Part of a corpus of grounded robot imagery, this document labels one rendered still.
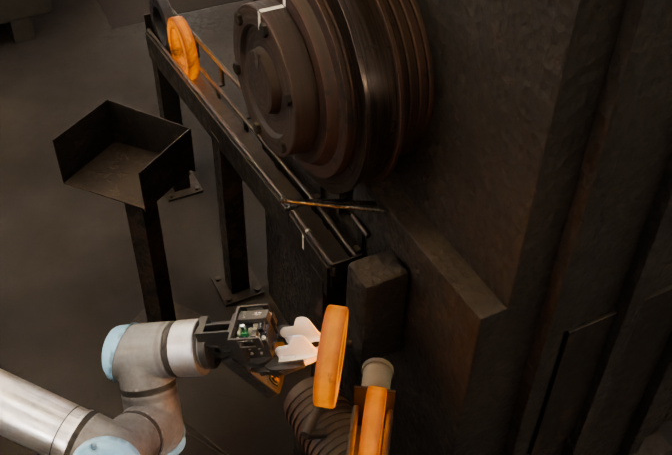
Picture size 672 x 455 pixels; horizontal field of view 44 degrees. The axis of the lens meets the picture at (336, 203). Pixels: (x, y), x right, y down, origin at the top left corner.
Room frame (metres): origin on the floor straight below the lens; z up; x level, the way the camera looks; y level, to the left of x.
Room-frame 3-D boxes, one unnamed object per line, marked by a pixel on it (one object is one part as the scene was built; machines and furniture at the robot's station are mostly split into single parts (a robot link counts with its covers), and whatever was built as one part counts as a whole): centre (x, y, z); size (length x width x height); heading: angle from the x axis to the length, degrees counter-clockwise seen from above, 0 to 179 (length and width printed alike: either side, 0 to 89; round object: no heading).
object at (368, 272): (1.11, -0.09, 0.68); 0.11 x 0.08 x 0.24; 118
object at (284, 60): (1.26, 0.12, 1.11); 0.28 x 0.06 x 0.28; 28
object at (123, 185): (1.62, 0.53, 0.36); 0.26 x 0.20 x 0.72; 63
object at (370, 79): (1.31, 0.04, 1.11); 0.47 x 0.06 x 0.47; 28
